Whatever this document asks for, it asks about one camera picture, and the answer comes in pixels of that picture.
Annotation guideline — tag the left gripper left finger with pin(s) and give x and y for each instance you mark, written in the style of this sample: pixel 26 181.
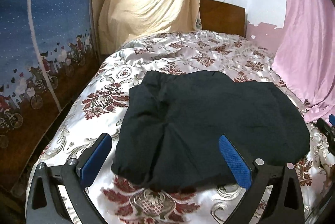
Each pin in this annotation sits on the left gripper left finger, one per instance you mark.
pixel 86 171

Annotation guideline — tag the blue patterned curtain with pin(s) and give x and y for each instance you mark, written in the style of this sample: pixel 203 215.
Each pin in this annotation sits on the blue patterned curtain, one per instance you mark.
pixel 47 57

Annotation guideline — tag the pink curtain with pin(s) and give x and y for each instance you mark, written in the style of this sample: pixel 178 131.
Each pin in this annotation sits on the pink curtain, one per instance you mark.
pixel 305 57

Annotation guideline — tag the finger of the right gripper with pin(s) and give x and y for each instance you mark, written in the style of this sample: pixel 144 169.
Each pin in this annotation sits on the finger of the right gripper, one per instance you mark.
pixel 332 119

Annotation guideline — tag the brown wooden headboard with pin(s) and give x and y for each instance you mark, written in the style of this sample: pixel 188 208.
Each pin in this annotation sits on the brown wooden headboard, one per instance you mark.
pixel 222 17

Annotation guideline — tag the beige hanging cloth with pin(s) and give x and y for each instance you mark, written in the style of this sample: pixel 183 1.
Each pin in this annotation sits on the beige hanging cloth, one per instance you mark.
pixel 121 21

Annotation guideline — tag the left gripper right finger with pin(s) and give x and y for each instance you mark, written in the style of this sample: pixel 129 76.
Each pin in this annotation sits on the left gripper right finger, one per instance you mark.
pixel 285 203

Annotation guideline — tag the floral satin bedspread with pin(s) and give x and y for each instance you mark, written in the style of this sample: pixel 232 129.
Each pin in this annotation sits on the floral satin bedspread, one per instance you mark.
pixel 99 112

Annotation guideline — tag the black padded jacket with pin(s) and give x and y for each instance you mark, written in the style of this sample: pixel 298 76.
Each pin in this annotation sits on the black padded jacket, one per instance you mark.
pixel 169 138

